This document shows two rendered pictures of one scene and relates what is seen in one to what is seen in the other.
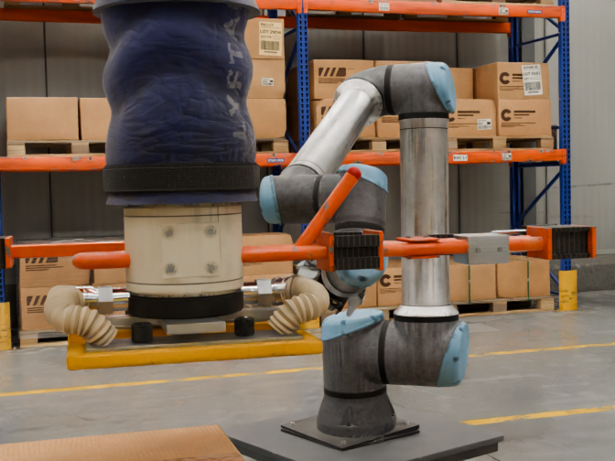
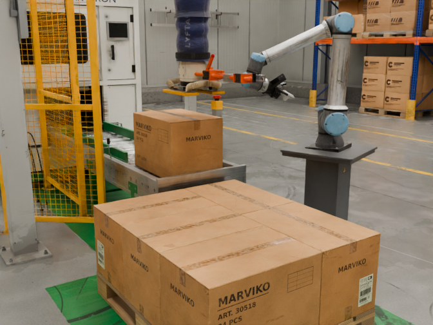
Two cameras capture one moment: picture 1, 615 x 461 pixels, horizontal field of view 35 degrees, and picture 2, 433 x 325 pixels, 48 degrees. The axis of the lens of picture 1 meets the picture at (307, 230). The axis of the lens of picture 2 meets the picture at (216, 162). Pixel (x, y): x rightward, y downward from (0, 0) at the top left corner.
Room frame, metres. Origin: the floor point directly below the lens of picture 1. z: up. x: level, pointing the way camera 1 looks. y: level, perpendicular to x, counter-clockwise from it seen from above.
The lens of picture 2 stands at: (0.58, -2.99, 1.42)
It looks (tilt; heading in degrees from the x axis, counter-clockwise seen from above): 13 degrees down; 73
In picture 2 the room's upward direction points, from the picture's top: straight up
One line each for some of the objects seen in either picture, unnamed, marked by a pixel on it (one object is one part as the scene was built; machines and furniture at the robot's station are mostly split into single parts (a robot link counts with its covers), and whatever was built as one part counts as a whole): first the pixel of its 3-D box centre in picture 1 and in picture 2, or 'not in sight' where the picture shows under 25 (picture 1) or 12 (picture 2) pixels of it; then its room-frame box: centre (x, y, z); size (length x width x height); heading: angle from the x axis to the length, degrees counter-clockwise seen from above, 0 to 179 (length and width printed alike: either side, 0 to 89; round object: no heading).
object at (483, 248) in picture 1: (480, 248); (230, 77); (1.51, -0.27, 1.24); 0.07 x 0.07 x 0.04; 13
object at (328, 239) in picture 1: (349, 250); (212, 75); (1.46, -0.06, 1.25); 0.10 x 0.08 x 0.06; 13
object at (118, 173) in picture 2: not in sight; (94, 160); (0.78, 1.08, 0.50); 2.31 x 0.05 x 0.19; 107
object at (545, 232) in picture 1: (560, 241); (242, 78); (1.53, -0.40, 1.25); 0.08 x 0.07 x 0.05; 103
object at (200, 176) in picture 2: not in sight; (203, 175); (1.43, 0.06, 0.58); 0.70 x 0.03 x 0.06; 17
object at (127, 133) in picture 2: not in sight; (140, 135); (1.24, 1.59, 0.60); 1.60 x 0.10 x 0.09; 107
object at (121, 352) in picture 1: (194, 337); (180, 89); (1.31, 0.16, 1.14); 0.34 x 0.10 x 0.05; 103
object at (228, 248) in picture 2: not in sight; (225, 253); (1.35, -0.68, 0.34); 1.20 x 1.00 x 0.40; 107
